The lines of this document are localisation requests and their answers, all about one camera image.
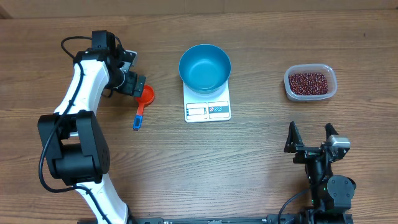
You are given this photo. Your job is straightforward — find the blue bowl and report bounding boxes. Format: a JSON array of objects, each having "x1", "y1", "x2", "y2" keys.
[{"x1": 178, "y1": 44, "x2": 232, "y2": 94}]

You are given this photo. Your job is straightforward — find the red beans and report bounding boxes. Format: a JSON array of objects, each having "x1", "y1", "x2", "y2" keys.
[{"x1": 288, "y1": 73, "x2": 328, "y2": 95}]

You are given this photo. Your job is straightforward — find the red scoop with blue handle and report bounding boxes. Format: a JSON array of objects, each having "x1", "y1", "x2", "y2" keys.
[{"x1": 133, "y1": 85, "x2": 155, "y2": 131}]

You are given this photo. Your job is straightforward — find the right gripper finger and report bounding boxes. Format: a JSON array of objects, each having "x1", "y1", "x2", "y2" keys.
[
  {"x1": 325, "y1": 123, "x2": 338, "y2": 140},
  {"x1": 284, "y1": 121, "x2": 303, "y2": 153}
]

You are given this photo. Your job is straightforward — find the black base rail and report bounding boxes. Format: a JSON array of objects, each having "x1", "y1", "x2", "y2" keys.
[{"x1": 130, "y1": 213, "x2": 312, "y2": 224}]

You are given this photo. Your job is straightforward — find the white digital kitchen scale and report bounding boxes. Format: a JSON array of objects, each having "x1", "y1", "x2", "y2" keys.
[{"x1": 183, "y1": 82, "x2": 231, "y2": 123}]

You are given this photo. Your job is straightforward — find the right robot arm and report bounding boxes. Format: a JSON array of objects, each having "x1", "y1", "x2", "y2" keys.
[{"x1": 277, "y1": 121, "x2": 356, "y2": 223}]

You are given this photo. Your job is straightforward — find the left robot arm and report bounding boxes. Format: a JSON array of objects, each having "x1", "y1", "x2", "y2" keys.
[{"x1": 37, "y1": 30, "x2": 155, "y2": 223}]

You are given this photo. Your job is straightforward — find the clear plastic container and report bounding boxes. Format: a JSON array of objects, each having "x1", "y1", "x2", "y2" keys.
[{"x1": 284, "y1": 63, "x2": 338, "y2": 101}]

